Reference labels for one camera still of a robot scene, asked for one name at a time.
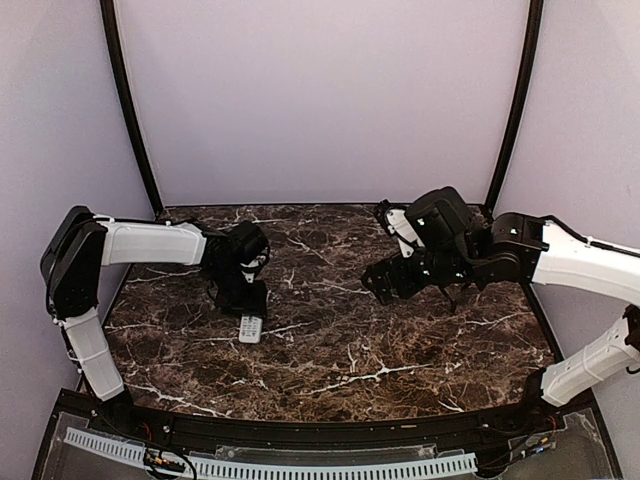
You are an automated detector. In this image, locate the white slotted cable duct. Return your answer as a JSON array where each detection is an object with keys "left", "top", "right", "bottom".
[{"left": 63, "top": 427, "right": 478, "bottom": 479}]

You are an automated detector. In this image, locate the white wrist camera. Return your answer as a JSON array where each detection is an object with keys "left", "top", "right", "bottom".
[
  {"left": 374, "top": 200, "right": 424, "bottom": 258},
  {"left": 240, "top": 253, "right": 270, "bottom": 284}
]

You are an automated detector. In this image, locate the left black frame post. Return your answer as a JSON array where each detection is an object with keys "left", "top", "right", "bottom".
[{"left": 99, "top": 0, "right": 164, "bottom": 217}]

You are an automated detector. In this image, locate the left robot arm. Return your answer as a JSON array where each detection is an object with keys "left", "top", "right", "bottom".
[{"left": 40, "top": 205, "right": 270, "bottom": 436}]

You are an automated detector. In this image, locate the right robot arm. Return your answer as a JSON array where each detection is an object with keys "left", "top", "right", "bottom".
[{"left": 361, "top": 186, "right": 639, "bottom": 434}]

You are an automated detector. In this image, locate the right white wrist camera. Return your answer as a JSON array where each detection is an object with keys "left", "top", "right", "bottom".
[{"left": 374, "top": 200, "right": 424, "bottom": 258}]

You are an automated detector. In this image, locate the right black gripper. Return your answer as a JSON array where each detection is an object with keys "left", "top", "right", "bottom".
[{"left": 361, "top": 245, "right": 480, "bottom": 304}]

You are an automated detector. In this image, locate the white remote control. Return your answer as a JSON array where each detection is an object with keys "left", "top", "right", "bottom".
[{"left": 238, "top": 315, "right": 263, "bottom": 344}]

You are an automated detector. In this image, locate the right black frame post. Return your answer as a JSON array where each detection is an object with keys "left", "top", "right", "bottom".
[{"left": 483, "top": 0, "right": 544, "bottom": 217}]

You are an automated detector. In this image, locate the black frame post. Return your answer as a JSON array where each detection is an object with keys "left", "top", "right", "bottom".
[
  {"left": 483, "top": 0, "right": 544, "bottom": 217},
  {"left": 99, "top": 0, "right": 164, "bottom": 217}
]

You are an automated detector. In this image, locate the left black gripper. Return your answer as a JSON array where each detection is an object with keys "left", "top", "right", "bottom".
[{"left": 207, "top": 262, "right": 268, "bottom": 319}]

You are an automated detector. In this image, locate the black front rail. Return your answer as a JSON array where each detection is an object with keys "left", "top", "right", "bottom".
[{"left": 77, "top": 399, "right": 565, "bottom": 452}]

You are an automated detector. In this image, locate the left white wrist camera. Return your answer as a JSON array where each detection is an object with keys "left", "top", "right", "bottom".
[{"left": 240, "top": 253, "right": 270, "bottom": 284}]

